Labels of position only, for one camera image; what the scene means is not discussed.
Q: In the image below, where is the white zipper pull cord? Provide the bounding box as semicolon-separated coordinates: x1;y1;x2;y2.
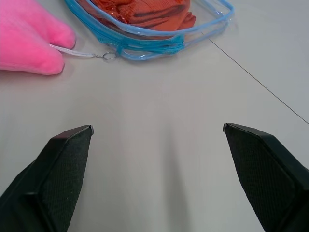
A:
48;43;115;61

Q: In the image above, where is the orange cloth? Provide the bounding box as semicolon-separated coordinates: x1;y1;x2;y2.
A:
91;0;197;31

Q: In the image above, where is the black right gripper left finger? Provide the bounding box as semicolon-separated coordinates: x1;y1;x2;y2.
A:
0;124;94;232

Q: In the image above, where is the clear blue-trimmed zipper pouch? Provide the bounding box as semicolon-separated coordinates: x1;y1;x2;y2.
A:
64;0;235;61

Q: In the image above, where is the pink plush toy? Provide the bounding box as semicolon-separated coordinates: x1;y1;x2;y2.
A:
0;0;77;76

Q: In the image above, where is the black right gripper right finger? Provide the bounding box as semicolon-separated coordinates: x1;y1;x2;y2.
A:
223;122;309;232

